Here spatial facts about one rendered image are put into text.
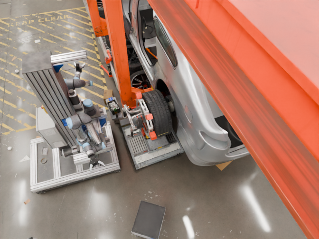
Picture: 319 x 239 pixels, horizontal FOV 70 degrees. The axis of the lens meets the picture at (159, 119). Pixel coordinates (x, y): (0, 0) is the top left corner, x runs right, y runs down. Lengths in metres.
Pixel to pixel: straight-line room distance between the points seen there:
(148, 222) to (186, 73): 1.91
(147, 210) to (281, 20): 2.91
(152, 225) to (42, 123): 1.82
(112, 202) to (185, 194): 1.10
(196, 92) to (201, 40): 1.57
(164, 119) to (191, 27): 2.14
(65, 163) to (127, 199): 1.09
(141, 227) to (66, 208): 1.19
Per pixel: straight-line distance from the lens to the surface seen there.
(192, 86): 2.37
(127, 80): 3.20
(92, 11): 4.75
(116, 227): 3.53
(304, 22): 0.52
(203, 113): 2.26
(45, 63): 2.32
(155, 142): 3.66
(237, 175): 3.92
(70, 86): 2.90
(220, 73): 0.69
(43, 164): 3.87
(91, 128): 2.59
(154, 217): 3.17
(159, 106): 2.87
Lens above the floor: 3.46
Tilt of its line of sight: 56 degrees down
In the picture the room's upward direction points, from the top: 3 degrees clockwise
